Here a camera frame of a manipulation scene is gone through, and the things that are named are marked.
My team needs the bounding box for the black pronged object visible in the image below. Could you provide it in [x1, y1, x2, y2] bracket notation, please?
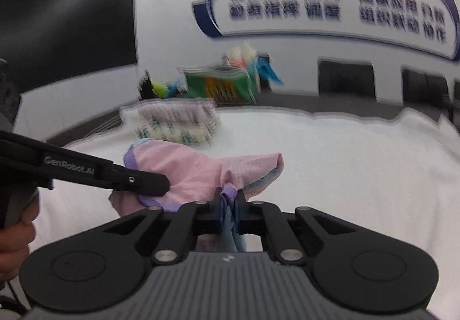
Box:
[138, 70, 155, 99]

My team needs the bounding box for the black wall screen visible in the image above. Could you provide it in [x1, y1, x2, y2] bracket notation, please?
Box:
[0, 0, 139, 94]

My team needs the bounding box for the fluffy white cloth bundle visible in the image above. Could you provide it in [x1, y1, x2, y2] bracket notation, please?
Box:
[223, 45, 257, 71]

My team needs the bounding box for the white towel mat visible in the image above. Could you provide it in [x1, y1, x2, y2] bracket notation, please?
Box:
[30, 104, 460, 320]

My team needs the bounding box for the person's left hand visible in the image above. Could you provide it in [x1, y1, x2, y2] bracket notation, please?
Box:
[0, 198, 37, 283]

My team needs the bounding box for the white teal-print folded cloth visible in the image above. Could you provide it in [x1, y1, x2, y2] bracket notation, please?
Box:
[133, 119, 221, 146]

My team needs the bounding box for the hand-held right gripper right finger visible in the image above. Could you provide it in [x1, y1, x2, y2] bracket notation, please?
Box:
[235, 191, 360, 265]

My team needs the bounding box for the pink garment with purple trim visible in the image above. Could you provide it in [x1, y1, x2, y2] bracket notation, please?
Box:
[109, 138, 285, 252]

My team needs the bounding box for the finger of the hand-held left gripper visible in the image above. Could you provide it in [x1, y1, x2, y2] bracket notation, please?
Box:
[108, 163, 170, 198]

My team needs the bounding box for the green woven bag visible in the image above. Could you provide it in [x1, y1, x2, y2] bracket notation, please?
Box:
[180, 66, 261, 105]

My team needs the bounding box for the lavender folded cloth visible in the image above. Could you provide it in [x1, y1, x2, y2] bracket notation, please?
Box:
[135, 99, 216, 123]

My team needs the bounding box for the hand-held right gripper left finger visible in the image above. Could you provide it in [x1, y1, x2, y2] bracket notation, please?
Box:
[104, 188, 223, 266]

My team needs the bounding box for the black office chair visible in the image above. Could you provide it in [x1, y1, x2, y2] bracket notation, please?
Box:
[319, 60, 377, 103]

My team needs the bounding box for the blue plastic object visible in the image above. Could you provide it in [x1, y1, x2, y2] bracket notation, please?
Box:
[167, 79, 187, 96]
[255, 56, 284, 87]

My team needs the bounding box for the blue wall lettering sign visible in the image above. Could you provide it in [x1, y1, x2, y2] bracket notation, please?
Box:
[190, 0, 460, 62]

